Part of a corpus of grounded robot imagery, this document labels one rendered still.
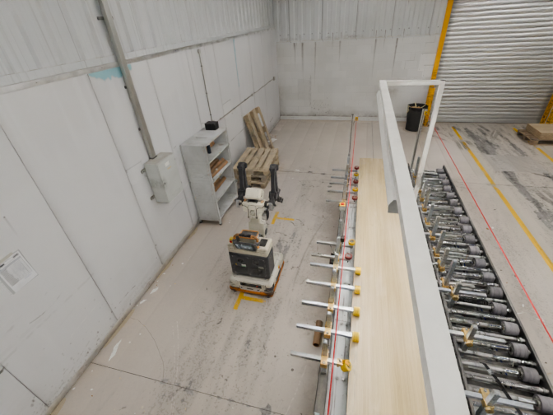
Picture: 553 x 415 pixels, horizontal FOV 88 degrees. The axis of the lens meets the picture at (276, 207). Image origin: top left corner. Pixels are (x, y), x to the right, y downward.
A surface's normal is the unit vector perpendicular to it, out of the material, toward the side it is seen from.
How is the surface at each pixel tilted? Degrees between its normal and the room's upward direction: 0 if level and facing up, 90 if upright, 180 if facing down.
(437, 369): 0
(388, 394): 0
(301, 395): 0
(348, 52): 90
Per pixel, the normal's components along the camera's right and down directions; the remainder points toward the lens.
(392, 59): -0.25, 0.55
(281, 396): -0.06, -0.83
